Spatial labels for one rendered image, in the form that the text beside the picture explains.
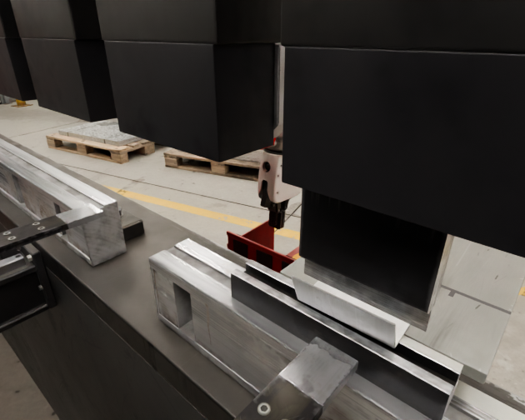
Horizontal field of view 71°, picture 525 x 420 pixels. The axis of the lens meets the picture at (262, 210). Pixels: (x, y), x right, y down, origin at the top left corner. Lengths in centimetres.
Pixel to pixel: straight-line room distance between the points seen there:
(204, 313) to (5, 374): 151
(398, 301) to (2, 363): 177
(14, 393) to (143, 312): 128
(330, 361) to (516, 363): 165
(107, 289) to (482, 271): 47
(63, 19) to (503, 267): 49
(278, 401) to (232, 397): 17
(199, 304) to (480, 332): 26
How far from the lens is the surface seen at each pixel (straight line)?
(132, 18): 33
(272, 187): 72
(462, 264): 42
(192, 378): 44
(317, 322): 31
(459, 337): 33
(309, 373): 27
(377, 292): 28
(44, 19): 48
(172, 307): 46
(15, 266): 76
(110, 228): 63
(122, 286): 58
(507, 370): 186
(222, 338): 40
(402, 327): 32
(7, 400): 176
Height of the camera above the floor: 121
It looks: 26 degrees down
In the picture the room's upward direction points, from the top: straight up
